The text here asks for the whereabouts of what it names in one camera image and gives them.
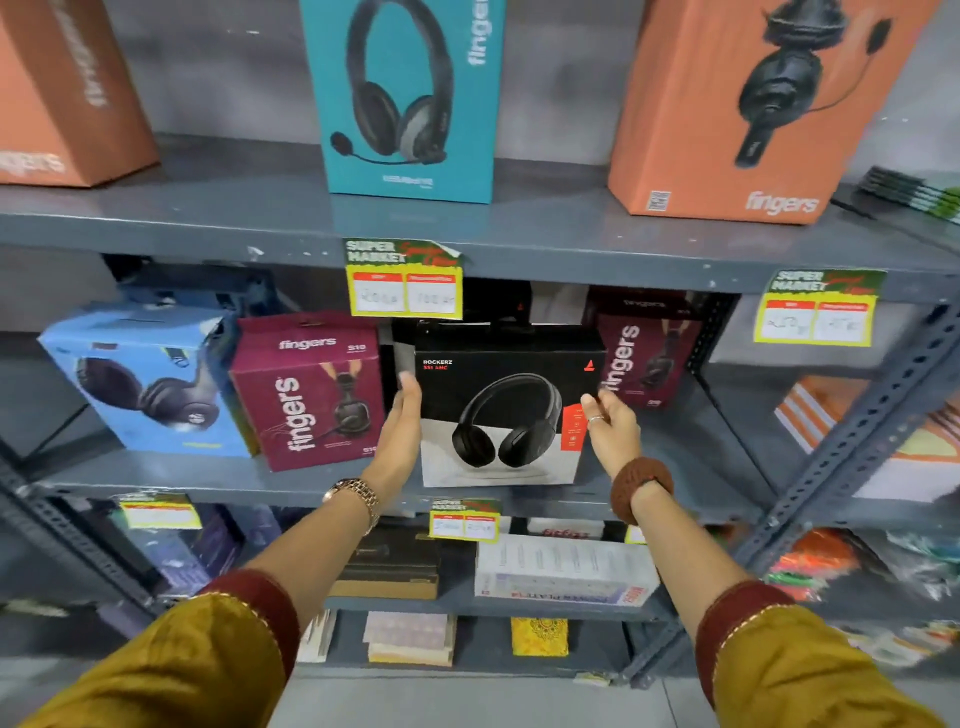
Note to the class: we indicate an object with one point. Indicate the black and white headphone box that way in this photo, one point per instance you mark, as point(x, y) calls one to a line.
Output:
point(502, 375)

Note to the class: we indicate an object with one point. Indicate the orange green plastic packet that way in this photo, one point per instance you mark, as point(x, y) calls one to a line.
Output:
point(810, 562)

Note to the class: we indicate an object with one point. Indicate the person's right thumb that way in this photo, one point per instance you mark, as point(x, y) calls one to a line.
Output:
point(616, 405)

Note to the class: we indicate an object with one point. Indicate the person's right forearm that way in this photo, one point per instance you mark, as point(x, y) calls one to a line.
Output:
point(686, 555)

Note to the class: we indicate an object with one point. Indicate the light blue headphone box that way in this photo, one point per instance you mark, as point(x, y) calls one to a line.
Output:
point(142, 375)

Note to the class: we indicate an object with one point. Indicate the person's left hand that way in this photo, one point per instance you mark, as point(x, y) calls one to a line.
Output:
point(394, 450)

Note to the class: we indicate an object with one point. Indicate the brown hair scrunchie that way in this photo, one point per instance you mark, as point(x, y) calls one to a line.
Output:
point(637, 480)

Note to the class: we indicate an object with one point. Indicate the white flat box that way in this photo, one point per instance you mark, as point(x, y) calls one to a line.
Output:
point(562, 570)

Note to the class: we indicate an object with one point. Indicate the grey metal shelf rack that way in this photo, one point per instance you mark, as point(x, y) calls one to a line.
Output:
point(225, 217)

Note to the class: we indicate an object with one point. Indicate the person's right hand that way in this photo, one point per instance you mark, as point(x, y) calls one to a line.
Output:
point(619, 442)

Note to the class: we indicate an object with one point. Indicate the maroon headset box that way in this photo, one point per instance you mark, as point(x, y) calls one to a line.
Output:
point(300, 390)
point(649, 360)

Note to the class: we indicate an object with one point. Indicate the white card bundle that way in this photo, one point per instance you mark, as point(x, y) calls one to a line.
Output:
point(319, 637)

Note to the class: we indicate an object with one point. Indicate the person's mustard sleeve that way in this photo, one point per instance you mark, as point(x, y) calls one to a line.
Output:
point(187, 660)
point(795, 667)

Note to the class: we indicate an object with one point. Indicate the dark blue box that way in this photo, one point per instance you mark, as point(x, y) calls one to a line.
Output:
point(202, 547)

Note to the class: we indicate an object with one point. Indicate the person's left mustard sleeve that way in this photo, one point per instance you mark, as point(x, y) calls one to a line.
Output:
point(187, 660)

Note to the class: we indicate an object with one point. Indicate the stack of green black packets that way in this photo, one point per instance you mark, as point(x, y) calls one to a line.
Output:
point(911, 191)

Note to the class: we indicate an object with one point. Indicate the yellow patterned packet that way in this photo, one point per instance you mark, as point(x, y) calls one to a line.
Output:
point(540, 637)

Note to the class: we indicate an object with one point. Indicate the teal headset box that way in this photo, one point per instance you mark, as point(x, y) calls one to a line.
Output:
point(405, 90)

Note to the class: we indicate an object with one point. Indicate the orange headset box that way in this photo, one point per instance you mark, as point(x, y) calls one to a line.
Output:
point(52, 97)
point(690, 112)

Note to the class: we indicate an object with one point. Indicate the person's left fingers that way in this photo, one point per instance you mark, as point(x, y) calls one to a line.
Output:
point(407, 409)

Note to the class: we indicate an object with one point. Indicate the pale pink patterned box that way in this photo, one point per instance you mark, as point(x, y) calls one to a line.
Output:
point(411, 636)

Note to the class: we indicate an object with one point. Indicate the yellow green price label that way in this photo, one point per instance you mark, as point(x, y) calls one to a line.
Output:
point(405, 289)
point(159, 514)
point(465, 523)
point(819, 315)

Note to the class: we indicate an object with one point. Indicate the person's right mustard sleeve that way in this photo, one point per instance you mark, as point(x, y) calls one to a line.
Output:
point(795, 667)

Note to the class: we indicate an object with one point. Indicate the person's left forearm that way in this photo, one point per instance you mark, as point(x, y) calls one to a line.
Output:
point(315, 555)

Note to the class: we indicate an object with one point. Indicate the clear plastic packet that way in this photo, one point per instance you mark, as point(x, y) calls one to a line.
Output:
point(919, 562)

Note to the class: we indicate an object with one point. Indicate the gold wristwatch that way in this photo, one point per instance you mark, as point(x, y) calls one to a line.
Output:
point(356, 495)

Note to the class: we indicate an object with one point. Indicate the brown black box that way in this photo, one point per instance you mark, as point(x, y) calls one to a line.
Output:
point(394, 562)

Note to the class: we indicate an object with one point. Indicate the orange white striped box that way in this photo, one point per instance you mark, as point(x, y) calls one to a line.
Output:
point(922, 450)

